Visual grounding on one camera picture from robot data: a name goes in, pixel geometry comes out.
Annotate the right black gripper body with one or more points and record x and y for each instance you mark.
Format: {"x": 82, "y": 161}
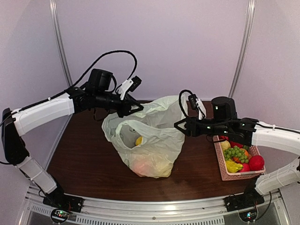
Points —
{"x": 198, "y": 131}

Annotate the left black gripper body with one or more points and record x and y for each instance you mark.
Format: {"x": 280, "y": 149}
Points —
{"x": 101, "y": 101}

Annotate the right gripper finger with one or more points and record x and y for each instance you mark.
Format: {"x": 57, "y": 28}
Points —
{"x": 186, "y": 119}
{"x": 183, "y": 128}

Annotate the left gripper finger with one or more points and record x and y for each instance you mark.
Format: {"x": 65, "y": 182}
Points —
{"x": 133, "y": 102}
{"x": 127, "y": 111}

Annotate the light green plastic bag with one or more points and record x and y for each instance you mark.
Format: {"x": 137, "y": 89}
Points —
{"x": 161, "y": 141}

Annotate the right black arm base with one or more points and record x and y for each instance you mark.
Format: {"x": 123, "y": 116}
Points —
{"x": 246, "y": 203}

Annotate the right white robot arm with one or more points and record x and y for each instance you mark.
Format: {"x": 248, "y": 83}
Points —
{"x": 249, "y": 132}

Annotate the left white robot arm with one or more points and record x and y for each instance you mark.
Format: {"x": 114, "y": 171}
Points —
{"x": 93, "y": 94}

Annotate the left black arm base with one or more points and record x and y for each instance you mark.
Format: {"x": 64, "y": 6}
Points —
{"x": 64, "y": 205}

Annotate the pale yellow fruit toy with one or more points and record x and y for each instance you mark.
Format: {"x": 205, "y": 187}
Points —
{"x": 225, "y": 145}

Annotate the peach fruit in bag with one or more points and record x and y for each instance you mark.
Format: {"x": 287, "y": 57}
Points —
{"x": 142, "y": 168}

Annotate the red plush fruit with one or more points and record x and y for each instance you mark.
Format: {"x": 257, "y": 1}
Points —
{"x": 256, "y": 163}

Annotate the green grapes toy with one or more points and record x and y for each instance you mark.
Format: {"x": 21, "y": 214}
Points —
{"x": 235, "y": 154}

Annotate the yellow banana toy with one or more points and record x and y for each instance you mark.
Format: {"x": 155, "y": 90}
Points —
{"x": 233, "y": 167}

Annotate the pink plastic basket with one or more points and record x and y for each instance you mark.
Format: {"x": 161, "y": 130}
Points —
{"x": 245, "y": 173}

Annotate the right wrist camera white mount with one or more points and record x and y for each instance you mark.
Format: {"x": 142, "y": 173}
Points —
{"x": 197, "y": 104}

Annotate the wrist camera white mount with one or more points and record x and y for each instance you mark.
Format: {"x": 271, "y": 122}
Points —
{"x": 129, "y": 85}
{"x": 197, "y": 104}

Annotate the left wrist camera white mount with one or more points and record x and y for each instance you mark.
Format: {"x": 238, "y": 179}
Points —
{"x": 129, "y": 85}

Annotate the curved aluminium rail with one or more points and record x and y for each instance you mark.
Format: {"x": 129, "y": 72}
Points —
{"x": 210, "y": 211}

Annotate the left aluminium frame post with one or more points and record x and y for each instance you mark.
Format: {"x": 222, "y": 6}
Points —
{"x": 60, "y": 45}

